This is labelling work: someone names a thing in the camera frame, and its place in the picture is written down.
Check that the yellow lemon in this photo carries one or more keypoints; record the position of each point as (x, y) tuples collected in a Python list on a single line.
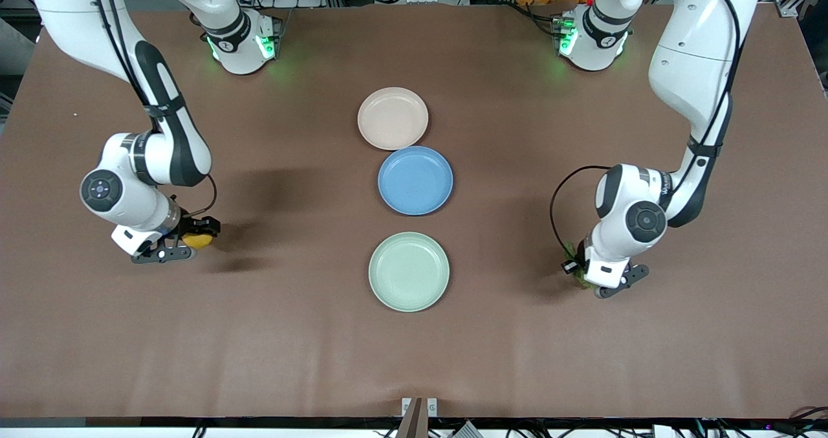
[(200, 241)]

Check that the green lettuce leaf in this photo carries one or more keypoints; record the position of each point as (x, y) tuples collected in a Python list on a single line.
[(586, 282)]

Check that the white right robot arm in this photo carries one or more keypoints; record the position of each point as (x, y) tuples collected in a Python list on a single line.
[(174, 140)]

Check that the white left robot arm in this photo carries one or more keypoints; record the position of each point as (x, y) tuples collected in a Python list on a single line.
[(698, 56)]

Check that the brown paper table cover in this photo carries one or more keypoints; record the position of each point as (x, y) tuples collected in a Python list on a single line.
[(259, 347)]

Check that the pale green round plate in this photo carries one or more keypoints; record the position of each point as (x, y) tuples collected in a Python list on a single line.
[(409, 272)]

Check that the blue round plate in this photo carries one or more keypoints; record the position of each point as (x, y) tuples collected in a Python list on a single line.
[(415, 180)]

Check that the beige round plate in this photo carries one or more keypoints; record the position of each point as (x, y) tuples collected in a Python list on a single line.
[(392, 118)]

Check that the metal mount bracket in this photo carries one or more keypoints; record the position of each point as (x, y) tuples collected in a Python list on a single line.
[(419, 418)]

